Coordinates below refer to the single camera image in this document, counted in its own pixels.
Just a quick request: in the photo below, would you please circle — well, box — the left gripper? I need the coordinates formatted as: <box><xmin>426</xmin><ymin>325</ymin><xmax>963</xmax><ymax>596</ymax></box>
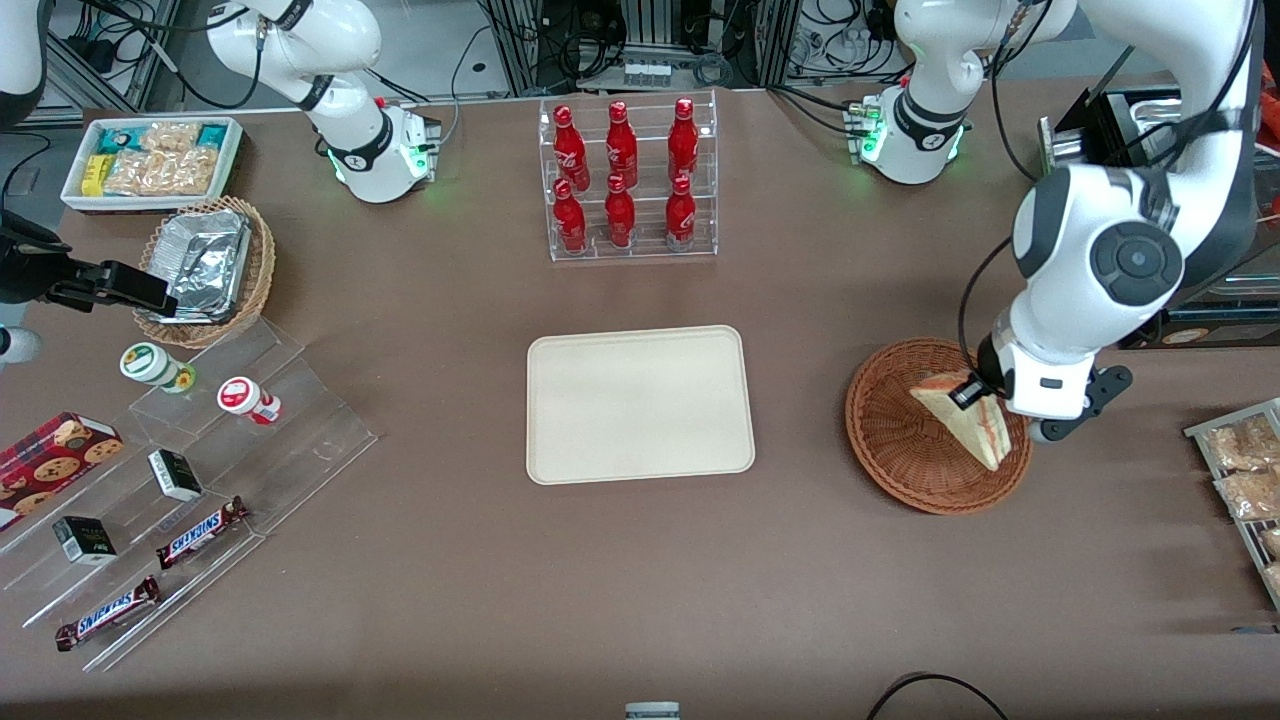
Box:
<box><xmin>948</xmin><ymin>365</ymin><xmax>1135</xmax><ymax>445</ymax></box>

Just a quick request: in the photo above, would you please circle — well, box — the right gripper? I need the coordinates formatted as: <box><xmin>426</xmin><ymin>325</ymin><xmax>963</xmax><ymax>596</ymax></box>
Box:
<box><xmin>0</xmin><ymin>212</ymin><xmax>179</xmax><ymax>365</ymax></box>

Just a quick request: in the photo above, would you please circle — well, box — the triangle sandwich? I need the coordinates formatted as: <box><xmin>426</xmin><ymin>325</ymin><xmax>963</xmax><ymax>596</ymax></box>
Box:
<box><xmin>908</xmin><ymin>370</ymin><xmax>1013</xmax><ymax>473</ymax></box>

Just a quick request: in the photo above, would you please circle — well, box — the silver foil tray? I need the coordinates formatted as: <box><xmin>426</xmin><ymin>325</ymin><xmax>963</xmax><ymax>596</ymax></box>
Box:
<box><xmin>158</xmin><ymin>209</ymin><xmax>252</xmax><ymax>324</ymax></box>

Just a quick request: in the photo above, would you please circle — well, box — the brown round wicker basket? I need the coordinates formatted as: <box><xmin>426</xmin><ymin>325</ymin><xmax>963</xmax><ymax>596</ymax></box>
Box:
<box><xmin>844</xmin><ymin>337</ymin><xmax>1034</xmax><ymax>517</ymax></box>

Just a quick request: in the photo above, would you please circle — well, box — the tan wicker basket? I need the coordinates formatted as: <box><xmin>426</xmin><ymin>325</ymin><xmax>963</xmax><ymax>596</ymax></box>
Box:
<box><xmin>132</xmin><ymin>196</ymin><xmax>277</xmax><ymax>350</ymax></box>

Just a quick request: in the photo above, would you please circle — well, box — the cream plastic tray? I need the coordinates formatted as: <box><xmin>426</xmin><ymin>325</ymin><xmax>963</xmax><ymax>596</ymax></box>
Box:
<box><xmin>526</xmin><ymin>324</ymin><xmax>757</xmax><ymax>487</ymax></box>

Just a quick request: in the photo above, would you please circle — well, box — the green white yogurt cup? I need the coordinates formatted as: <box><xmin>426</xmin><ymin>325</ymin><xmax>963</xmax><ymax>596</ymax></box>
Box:
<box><xmin>119</xmin><ymin>342</ymin><xmax>197</xmax><ymax>395</ymax></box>

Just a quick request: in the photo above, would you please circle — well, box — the large clear nut bag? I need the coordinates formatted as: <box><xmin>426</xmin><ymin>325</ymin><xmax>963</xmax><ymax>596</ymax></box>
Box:
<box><xmin>105</xmin><ymin>148</ymin><xmax>221</xmax><ymax>198</ymax></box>

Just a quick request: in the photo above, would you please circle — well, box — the red white yogurt cup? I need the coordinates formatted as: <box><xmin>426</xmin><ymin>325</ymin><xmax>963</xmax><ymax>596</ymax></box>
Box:
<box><xmin>216</xmin><ymin>376</ymin><xmax>284</xmax><ymax>427</ymax></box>

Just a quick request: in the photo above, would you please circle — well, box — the small clear nut bag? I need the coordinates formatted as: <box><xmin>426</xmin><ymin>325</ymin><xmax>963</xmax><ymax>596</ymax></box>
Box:
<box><xmin>140</xmin><ymin>122</ymin><xmax>201</xmax><ymax>153</ymax></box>

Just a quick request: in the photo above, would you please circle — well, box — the white plastic snack bin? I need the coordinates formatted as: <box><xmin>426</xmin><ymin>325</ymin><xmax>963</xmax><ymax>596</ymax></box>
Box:
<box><xmin>60</xmin><ymin>116</ymin><xmax>245</xmax><ymax>215</ymax></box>

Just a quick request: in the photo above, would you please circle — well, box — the small black box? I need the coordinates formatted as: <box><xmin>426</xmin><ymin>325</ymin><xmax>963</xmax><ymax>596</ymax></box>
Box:
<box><xmin>52</xmin><ymin>515</ymin><xmax>119</xmax><ymax>567</ymax></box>
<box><xmin>147</xmin><ymin>448</ymin><xmax>205</xmax><ymax>503</ymax></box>

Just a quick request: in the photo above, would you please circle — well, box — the red cookie box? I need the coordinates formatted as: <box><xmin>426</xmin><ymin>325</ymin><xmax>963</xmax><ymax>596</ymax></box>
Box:
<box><xmin>0</xmin><ymin>411</ymin><xmax>126</xmax><ymax>533</ymax></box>

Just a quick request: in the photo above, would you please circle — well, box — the clear acrylic stepped display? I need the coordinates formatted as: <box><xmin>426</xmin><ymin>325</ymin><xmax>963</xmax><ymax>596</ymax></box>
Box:
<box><xmin>0</xmin><ymin>317</ymin><xmax>380</xmax><ymax>674</ymax></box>

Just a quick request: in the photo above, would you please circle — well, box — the Snickers chocolate bar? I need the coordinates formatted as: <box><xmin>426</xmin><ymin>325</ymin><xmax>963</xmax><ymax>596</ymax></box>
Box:
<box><xmin>54</xmin><ymin>575</ymin><xmax>162</xmax><ymax>653</ymax></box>
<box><xmin>154</xmin><ymin>496</ymin><xmax>252</xmax><ymax>572</ymax></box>

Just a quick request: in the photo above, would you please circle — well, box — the black appliance with yellow panel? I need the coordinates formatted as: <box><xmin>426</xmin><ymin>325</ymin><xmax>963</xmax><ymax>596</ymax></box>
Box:
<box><xmin>1038</xmin><ymin>85</ymin><xmax>1280</xmax><ymax>351</ymax></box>

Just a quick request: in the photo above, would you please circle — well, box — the red cola bottle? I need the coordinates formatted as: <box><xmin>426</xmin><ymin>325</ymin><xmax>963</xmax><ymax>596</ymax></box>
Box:
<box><xmin>552</xmin><ymin>104</ymin><xmax>591</xmax><ymax>193</ymax></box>
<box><xmin>552</xmin><ymin>178</ymin><xmax>588</xmax><ymax>255</ymax></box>
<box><xmin>604</xmin><ymin>100</ymin><xmax>639</xmax><ymax>191</ymax></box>
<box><xmin>665</xmin><ymin>175</ymin><xmax>698</xmax><ymax>253</ymax></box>
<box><xmin>667</xmin><ymin>97</ymin><xmax>700</xmax><ymax>186</ymax></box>
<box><xmin>604</xmin><ymin>173</ymin><xmax>637</xmax><ymax>250</ymax></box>

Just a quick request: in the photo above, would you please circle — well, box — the clear acrylic bottle rack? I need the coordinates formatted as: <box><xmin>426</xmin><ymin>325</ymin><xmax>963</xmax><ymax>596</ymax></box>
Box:
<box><xmin>537</xmin><ymin>89</ymin><xmax>720</xmax><ymax>264</ymax></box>

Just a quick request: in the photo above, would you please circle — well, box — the metal equipment rack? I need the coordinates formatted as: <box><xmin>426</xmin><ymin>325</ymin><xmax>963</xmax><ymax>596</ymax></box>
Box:
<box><xmin>478</xmin><ymin>0</ymin><xmax>801</xmax><ymax>96</ymax></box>

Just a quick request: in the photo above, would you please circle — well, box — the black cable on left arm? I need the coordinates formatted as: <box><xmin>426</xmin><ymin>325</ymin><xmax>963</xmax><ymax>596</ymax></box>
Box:
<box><xmin>957</xmin><ymin>237</ymin><xmax>1014</xmax><ymax>377</ymax></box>

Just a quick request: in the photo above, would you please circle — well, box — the aluminium frame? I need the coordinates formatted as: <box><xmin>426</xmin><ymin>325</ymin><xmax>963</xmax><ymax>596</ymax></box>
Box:
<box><xmin>45</xmin><ymin>0</ymin><xmax>183</xmax><ymax>113</ymax></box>

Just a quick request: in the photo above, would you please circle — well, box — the grey wire snack rack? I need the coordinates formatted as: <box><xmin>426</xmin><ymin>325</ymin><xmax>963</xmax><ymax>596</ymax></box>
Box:
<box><xmin>1184</xmin><ymin>397</ymin><xmax>1280</xmax><ymax>612</ymax></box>

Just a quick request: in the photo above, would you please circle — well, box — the black looped cable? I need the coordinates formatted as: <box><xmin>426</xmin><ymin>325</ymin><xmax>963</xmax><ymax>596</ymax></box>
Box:
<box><xmin>864</xmin><ymin>671</ymin><xmax>1011</xmax><ymax>720</ymax></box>

